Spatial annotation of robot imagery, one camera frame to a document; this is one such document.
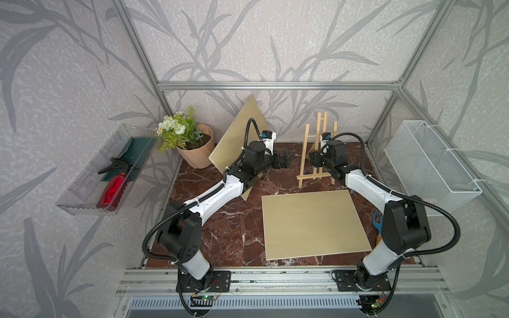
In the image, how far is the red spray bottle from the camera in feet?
1.84

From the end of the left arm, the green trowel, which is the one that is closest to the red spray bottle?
the green trowel

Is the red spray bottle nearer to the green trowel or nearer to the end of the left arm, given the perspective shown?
the green trowel
